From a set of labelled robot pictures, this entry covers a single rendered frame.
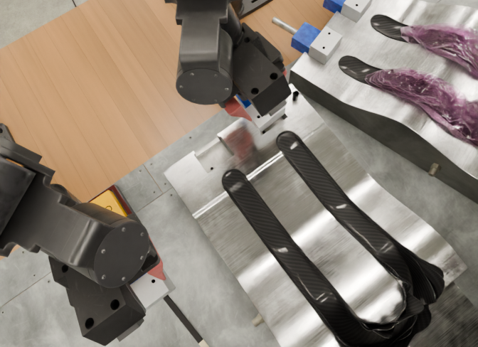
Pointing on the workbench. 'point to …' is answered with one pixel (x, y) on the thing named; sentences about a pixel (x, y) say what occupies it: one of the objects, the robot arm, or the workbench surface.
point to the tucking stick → (185, 321)
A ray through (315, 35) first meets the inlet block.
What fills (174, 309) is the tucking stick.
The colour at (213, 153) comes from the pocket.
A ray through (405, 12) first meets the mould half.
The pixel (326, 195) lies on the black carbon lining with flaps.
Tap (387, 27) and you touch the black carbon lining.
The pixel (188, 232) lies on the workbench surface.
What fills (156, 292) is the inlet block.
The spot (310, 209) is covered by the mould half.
